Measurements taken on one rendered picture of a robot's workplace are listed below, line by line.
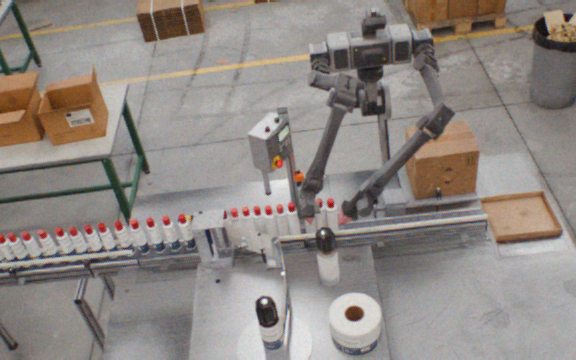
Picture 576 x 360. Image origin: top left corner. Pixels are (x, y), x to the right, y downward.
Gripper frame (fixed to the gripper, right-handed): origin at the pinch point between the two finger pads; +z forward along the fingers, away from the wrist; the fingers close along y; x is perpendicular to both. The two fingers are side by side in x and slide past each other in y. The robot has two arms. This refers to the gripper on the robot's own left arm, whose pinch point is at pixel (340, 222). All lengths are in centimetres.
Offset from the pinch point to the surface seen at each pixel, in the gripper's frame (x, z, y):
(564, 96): 197, -54, -182
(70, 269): -100, 85, 2
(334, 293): -1.9, 9.6, 36.1
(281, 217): -27.0, 8.1, 2.2
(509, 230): 68, -38, 9
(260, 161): -49, -13, -2
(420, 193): 35.2, -21.8, -16.7
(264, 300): -41, 3, 59
